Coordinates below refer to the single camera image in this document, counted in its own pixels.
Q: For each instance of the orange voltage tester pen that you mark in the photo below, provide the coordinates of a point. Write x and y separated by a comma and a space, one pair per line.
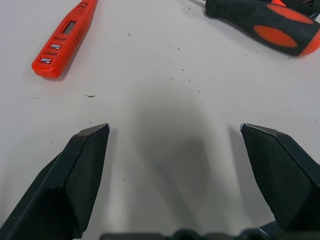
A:
65, 40

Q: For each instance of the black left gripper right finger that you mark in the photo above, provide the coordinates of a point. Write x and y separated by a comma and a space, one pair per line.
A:
287, 185

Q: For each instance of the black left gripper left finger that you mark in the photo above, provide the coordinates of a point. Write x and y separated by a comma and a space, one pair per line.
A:
62, 190

